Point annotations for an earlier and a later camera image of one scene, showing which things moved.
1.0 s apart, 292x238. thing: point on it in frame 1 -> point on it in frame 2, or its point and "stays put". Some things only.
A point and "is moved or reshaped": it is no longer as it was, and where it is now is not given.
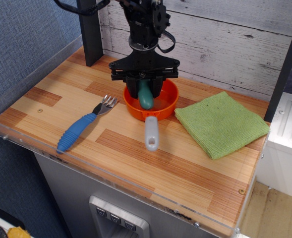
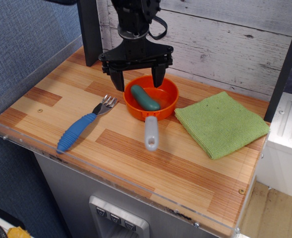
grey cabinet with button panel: (89, 206) stays put
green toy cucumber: (145, 93) is moved or reshaped
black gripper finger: (133, 85) -> (117, 78)
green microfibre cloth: (220, 125) stays put
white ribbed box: (282, 166) stays put
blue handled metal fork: (69, 138) stays put
